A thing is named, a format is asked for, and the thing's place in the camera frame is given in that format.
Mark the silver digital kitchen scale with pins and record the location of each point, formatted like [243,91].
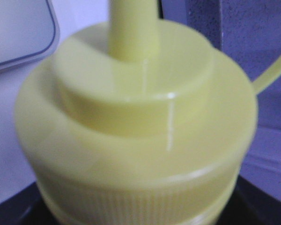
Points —
[29,31]

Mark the yellow squeeze bottle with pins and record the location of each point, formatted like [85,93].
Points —
[138,121]

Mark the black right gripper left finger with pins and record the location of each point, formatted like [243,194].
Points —
[26,208]

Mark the grey stone counter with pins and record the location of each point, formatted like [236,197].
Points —
[248,31]

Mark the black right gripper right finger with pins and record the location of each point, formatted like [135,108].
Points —
[250,205]

